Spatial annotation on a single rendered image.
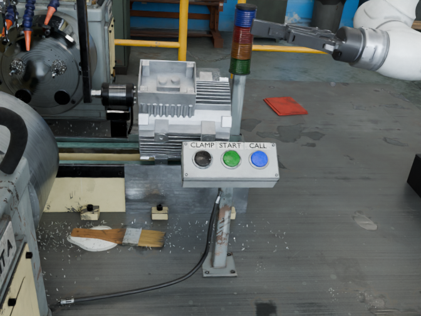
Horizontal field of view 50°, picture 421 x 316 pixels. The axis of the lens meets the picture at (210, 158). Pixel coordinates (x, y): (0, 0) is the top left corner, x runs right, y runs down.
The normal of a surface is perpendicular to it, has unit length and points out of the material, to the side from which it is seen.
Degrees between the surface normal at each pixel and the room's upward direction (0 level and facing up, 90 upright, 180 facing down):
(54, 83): 90
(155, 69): 113
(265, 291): 0
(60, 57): 90
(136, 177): 90
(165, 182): 90
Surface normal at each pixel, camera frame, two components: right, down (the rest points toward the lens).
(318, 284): 0.07, -0.87
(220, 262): 0.10, 0.50
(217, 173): 0.11, -0.40
